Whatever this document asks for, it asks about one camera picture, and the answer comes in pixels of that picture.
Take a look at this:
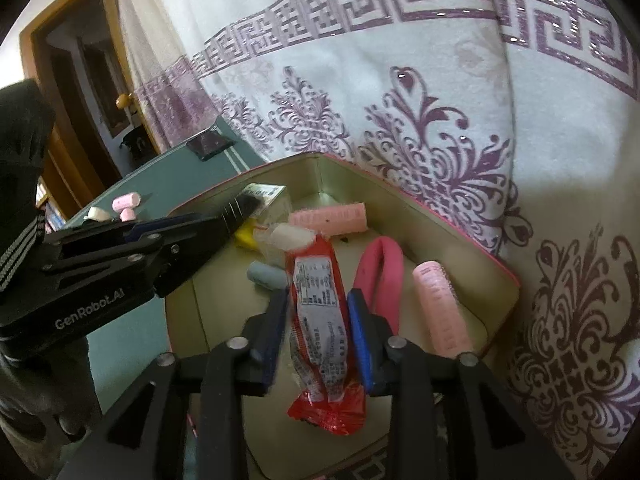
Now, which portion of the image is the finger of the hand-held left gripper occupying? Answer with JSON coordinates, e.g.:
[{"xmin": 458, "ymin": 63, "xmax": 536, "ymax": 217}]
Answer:
[
  {"xmin": 44, "ymin": 191, "xmax": 257, "ymax": 252},
  {"xmin": 42, "ymin": 224, "xmax": 237, "ymax": 300}
]

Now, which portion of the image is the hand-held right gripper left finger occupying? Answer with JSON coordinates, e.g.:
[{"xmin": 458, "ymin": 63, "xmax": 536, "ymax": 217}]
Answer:
[{"xmin": 57, "ymin": 287, "xmax": 291, "ymax": 480}]

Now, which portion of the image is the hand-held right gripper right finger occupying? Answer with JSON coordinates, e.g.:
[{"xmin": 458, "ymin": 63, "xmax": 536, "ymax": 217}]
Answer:
[{"xmin": 346, "ymin": 287, "xmax": 576, "ymax": 480}]

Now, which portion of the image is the red snack packet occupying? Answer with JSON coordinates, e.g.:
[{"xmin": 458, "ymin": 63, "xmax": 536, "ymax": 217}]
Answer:
[{"xmin": 285, "ymin": 239, "xmax": 371, "ymax": 436}]

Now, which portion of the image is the yellow packet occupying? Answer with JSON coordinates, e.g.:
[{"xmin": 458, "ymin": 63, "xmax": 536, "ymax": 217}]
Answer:
[{"xmin": 234, "ymin": 224, "xmax": 263, "ymax": 252}]

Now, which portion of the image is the pink biscuit tin box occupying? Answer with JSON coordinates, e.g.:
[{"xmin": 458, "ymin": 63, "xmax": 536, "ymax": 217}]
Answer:
[{"xmin": 162, "ymin": 152, "xmax": 522, "ymax": 480}]

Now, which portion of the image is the light blue tube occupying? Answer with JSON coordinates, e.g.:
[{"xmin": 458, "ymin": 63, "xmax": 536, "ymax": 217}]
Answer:
[{"xmin": 246, "ymin": 260, "xmax": 290, "ymax": 292}]

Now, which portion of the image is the bent pink foam curler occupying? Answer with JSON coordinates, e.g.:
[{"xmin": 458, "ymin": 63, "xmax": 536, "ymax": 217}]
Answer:
[{"xmin": 356, "ymin": 236, "xmax": 407, "ymax": 333}]

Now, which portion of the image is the large pink hair roller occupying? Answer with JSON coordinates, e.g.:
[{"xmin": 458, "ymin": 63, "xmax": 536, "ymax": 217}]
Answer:
[{"xmin": 411, "ymin": 260, "xmax": 475, "ymax": 357}]

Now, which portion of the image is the small white printed box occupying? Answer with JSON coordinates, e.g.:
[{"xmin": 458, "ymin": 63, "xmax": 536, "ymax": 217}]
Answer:
[{"xmin": 243, "ymin": 183, "xmax": 292, "ymax": 223}]

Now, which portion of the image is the fuzzy pink hair roller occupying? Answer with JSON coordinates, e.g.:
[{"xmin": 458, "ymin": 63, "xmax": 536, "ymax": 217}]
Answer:
[{"xmin": 289, "ymin": 202, "xmax": 369, "ymax": 237}]

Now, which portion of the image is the person's left forearm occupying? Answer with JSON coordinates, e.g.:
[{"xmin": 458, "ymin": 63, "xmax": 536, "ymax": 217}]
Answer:
[{"xmin": 0, "ymin": 80, "xmax": 57, "ymax": 293}]

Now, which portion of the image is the green felt desktop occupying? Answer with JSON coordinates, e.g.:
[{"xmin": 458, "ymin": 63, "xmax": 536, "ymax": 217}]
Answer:
[{"xmin": 65, "ymin": 112, "xmax": 263, "ymax": 413}]

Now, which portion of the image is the person's left hand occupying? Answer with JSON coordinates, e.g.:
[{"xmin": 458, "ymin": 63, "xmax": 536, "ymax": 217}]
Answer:
[{"xmin": 0, "ymin": 341, "xmax": 103, "ymax": 462}]

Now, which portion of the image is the black phone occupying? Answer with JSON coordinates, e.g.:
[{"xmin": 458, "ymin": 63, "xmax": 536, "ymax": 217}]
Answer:
[{"xmin": 185, "ymin": 126, "xmax": 234, "ymax": 162}]

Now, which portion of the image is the wooden door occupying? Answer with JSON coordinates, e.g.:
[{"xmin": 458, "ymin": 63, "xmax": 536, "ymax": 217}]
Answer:
[{"xmin": 99, "ymin": 0, "xmax": 138, "ymax": 131}]

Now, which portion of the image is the white purple patterned curtain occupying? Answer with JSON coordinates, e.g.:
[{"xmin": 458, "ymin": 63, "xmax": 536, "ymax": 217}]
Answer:
[{"xmin": 112, "ymin": 0, "xmax": 640, "ymax": 480}]

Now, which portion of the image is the wooden door frame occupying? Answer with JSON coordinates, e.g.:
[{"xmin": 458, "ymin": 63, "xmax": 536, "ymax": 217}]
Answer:
[{"xmin": 20, "ymin": 0, "xmax": 123, "ymax": 206}]

